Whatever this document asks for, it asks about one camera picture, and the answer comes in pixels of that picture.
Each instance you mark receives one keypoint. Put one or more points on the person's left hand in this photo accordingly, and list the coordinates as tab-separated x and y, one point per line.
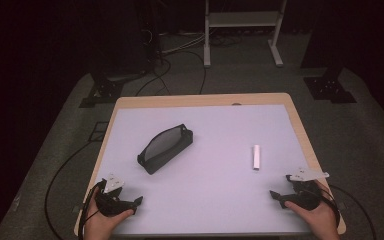
101	225

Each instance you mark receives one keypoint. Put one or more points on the black stand base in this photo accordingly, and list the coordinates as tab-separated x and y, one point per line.
328	88
105	91

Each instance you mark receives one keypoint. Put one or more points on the black floor frame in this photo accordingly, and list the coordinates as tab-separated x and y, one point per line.
93	131

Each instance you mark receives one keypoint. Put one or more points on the wooden table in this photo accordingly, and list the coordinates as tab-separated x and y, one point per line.
196	99

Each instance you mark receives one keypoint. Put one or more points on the black mesh pencil case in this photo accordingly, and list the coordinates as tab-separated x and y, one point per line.
166	156

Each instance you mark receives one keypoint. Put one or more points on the person's right hand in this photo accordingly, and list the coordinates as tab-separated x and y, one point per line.
320	221

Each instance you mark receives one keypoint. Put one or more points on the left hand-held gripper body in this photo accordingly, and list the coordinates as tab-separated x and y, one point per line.
111	205

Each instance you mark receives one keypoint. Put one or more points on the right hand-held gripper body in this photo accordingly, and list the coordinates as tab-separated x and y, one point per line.
305	196

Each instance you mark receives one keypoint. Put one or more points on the white table mat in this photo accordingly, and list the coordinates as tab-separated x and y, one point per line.
213	133

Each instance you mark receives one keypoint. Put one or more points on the white metal stand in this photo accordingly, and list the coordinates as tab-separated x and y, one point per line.
243	19

